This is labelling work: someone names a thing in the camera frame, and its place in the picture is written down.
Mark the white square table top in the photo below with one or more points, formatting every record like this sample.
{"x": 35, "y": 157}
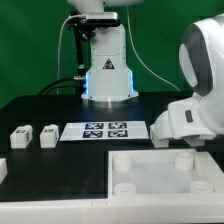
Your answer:
{"x": 172, "y": 171}

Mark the AprilTag marker sheet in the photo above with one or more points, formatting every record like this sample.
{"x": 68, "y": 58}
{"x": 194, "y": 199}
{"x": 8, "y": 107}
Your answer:
{"x": 112, "y": 130}

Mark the white front fence rail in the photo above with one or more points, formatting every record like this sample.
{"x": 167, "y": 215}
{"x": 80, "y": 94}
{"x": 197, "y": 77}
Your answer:
{"x": 99, "y": 212}

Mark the grey camera on stand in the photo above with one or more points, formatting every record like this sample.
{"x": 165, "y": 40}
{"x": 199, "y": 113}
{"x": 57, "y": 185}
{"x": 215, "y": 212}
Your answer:
{"x": 105, "y": 19}

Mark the black camera stand pole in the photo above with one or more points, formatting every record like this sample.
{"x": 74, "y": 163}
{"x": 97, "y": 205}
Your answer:
{"x": 82, "y": 32}

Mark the white left fence block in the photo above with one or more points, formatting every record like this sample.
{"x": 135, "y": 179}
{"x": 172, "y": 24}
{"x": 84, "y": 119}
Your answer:
{"x": 3, "y": 169}

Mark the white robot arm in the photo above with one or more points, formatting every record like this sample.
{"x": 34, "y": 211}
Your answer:
{"x": 109, "y": 81}

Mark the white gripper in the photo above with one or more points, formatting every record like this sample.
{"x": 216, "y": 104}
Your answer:
{"x": 182, "y": 120}

